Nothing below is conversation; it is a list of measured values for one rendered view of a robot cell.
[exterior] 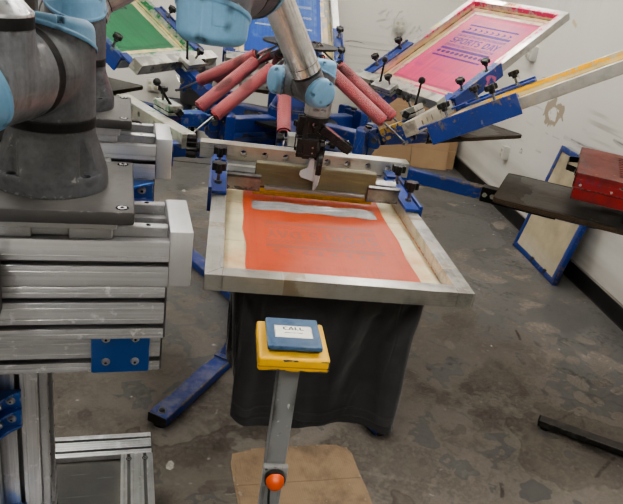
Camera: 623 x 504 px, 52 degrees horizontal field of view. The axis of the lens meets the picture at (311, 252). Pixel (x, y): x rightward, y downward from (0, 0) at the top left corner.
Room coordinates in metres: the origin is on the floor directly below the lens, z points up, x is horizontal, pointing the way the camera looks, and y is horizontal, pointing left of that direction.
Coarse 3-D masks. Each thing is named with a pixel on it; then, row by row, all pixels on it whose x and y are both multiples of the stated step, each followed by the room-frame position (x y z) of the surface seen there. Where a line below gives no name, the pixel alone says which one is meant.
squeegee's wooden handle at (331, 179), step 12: (264, 168) 1.78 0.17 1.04; (276, 168) 1.78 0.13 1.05; (288, 168) 1.79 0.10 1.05; (300, 168) 1.79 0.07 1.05; (324, 168) 1.81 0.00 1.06; (336, 168) 1.83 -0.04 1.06; (264, 180) 1.78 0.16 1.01; (276, 180) 1.78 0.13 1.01; (288, 180) 1.79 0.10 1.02; (300, 180) 1.80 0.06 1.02; (324, 180) 1.81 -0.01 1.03; (336, 180) 1.81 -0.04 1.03; (348, 180) 1.82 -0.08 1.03; (360, 180) 1.82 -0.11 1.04; (372, 180) 1.83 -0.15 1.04; (348, 192) 1.82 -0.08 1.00; (360, 192) 1.83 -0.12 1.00
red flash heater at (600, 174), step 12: (588, 156) 2.31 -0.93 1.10; (600, 156) 2.34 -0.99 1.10; (612, 156) 2.37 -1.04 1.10; (588, 168) 2.12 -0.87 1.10; (600, 168) 2.15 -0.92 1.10; (612, 168) 2.18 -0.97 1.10; (576, 180) 2.04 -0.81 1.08; (588, 180) 2.03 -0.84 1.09; (600, 180) 2.02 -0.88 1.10; (612, 180) 2.01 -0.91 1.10; (576, 192) 2.04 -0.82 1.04; (588, 192) 2.03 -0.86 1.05; (600, 192) 2.02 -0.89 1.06; (612, 192) 2.00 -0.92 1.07; (600, 204) 2.01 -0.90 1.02; (612, 204) 2.00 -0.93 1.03
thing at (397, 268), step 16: (368, 208) 1.82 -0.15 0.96; (320, 224) 1.63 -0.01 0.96; (336, 224) 1.65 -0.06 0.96; (352, 224) 1.67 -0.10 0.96; (368, 224) 1.69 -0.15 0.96; (384, 224) 1.71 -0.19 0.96; (384, 240) 1.59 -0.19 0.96; (400, 256) 1.50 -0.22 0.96; (336, 272) 1.35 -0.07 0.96; (352, 272) 1.36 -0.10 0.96; (368, 272) 1.37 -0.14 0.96; (384, 272) 1.38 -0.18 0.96; (400, 272) 1.40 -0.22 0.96
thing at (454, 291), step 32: (224, 224) 1.45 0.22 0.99; (416, 224) 1.65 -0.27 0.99; (224, 288) 1.18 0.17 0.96; (256, 288) 1.19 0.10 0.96; (288, 288) 1.20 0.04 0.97; (320, 288) 1.21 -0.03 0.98; (352, 288) 1.22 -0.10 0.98; (384, 288) 1.23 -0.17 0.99; (416, 288) 1.25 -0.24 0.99; (448, 288) 1.28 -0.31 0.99
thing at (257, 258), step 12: (252, 192) 1.81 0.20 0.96; (252, 216) 1.62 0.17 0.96; (264, 216) 1.63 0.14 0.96; (276, 216) 1.64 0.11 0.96; (288, 216) 1.66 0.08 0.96; (300, 216) 1.67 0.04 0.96; (312, 216) 1.69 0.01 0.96; (252, 228) 1.53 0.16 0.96; (264, 228) 1.54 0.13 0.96; (252, 240) 1.46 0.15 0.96; (264, 240) 1.47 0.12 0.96; (252, 252) 1.39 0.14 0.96; (264, 252) 1.40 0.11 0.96; (252, 264) 1.32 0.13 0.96; (264, 264) 1.33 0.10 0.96; (276, 264) 1.34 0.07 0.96; (288, 264) 1.35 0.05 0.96; (300, 264) 1.36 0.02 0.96; (312, 264) 1.37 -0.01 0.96; (324, 264) 1.38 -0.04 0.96
